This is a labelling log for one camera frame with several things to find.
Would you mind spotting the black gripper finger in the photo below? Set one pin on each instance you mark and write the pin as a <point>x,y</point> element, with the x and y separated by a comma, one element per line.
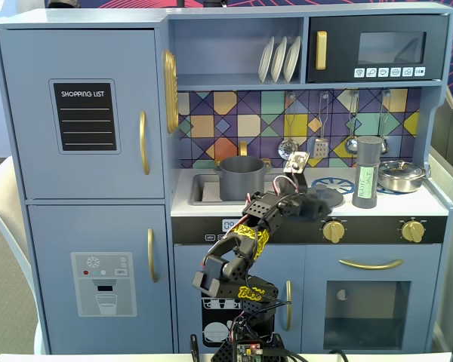
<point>316,199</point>
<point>321,214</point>

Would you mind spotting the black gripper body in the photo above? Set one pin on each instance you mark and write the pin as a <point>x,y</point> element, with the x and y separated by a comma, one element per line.
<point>314,207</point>

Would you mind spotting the gray salt shaker green label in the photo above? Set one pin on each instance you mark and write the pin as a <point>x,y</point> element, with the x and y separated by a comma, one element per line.
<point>367,177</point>

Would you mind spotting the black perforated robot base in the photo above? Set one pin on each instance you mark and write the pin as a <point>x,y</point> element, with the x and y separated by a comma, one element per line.
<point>222,354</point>

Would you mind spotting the dark gray round disc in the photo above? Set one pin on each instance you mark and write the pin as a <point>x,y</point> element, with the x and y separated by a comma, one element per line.
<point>334,198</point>

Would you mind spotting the gold stove knob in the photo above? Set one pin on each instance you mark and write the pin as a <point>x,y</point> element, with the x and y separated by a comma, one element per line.
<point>333,231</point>
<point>412,231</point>

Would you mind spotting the steel slotted spatula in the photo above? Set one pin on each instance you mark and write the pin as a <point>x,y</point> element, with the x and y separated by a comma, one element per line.
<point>321,148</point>

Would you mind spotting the blue oven door with window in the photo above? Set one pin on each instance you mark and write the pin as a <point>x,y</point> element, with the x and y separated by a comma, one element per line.
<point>317,271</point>

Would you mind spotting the steel slotted spoon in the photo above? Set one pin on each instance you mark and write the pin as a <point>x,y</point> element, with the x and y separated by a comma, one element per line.
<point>287,149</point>

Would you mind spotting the gray plastic cooking pot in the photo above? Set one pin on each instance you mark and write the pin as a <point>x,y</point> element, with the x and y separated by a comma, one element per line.
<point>241,177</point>

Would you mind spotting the steel ladle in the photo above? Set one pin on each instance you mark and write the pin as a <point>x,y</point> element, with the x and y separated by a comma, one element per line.
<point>350,145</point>

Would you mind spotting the gold toy faucet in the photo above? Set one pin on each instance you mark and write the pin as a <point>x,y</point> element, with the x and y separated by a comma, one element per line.
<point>243,148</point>

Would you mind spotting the small steel spoon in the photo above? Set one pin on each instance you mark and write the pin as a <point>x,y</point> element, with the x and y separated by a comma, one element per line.
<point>384,145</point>

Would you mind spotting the gray toy sink basin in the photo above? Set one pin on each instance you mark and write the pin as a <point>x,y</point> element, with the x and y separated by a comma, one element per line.
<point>205,190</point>

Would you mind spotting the white toy plate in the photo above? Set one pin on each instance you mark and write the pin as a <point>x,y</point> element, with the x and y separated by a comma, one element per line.
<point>266,60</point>
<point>278,60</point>
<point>292,58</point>

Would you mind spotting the blue dishwasher cabinet door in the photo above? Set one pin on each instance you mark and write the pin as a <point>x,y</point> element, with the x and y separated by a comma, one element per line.
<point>185,309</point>

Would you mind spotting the robot controller circuit board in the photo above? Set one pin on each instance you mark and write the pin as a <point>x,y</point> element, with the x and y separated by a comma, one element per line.
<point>249,352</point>

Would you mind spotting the gold round side ornament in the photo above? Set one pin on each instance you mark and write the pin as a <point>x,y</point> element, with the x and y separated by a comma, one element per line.
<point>170,90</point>

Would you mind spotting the black table clamp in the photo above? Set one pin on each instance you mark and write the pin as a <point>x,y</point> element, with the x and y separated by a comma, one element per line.
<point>194,348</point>

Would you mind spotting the black shopping list board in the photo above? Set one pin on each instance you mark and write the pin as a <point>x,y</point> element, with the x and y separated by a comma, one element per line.
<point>85,117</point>

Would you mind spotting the blue freezer door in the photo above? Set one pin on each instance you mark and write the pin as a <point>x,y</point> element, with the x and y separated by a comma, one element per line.
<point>53,234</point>

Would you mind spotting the blue wooden toy kitchen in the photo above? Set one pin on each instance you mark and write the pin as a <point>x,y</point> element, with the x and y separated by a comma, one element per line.
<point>98,60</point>

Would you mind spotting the blue fridge door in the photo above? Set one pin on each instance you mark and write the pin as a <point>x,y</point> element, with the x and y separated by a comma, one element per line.
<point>30,113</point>

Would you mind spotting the white chair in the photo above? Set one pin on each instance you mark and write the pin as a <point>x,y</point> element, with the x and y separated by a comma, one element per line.
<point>4,211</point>

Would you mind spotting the dark rounded object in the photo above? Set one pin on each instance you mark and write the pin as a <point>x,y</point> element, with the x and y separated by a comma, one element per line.
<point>62,3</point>

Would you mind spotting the wrist camera board on mount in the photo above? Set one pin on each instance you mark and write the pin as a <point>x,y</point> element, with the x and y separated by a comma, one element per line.
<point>296,162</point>

